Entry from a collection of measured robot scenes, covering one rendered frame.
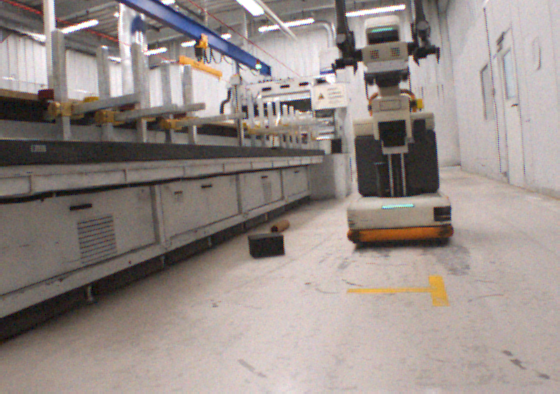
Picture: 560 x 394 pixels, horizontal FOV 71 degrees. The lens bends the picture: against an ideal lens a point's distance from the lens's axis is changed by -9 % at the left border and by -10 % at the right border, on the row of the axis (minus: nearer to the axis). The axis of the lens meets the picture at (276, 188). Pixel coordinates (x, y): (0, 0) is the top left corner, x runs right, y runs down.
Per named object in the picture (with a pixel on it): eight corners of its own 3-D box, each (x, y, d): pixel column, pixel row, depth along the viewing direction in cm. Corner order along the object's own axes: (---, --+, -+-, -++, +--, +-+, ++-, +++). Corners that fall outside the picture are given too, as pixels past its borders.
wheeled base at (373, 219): (359, 226, 318) (356, 193, 317) (445, 222, 298) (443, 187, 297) (346, 245, 254) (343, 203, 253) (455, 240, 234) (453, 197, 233)
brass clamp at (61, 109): (85, 117, 153) (84, 104, 153) (59, 115, 140) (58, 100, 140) (73, 119, 155) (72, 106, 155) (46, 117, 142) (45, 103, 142)
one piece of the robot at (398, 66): (367, 101, 256) (363, 66, 255) (412, 96, 248) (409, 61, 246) (364, 97, 241) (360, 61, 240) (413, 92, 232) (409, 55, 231)
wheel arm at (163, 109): (178, 113, 166) (177, 102, 165) (174, 112, 162) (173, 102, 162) (93, 127, 179) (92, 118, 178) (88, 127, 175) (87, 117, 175)
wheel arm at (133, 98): (141, 104, 142) (140, 92, 141) (135, 103, 138) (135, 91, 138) (50, 122, 155) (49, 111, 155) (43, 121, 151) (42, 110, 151)
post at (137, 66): (148, 143, 195) (141, 42, 192) (143, 142, 192) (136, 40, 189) (141, 143, 196) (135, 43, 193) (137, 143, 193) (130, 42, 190)
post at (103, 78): (115, 160, 171) (107, 46, 169) (110, 160, 168) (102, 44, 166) (109, 161, 173) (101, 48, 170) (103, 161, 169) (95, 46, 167)
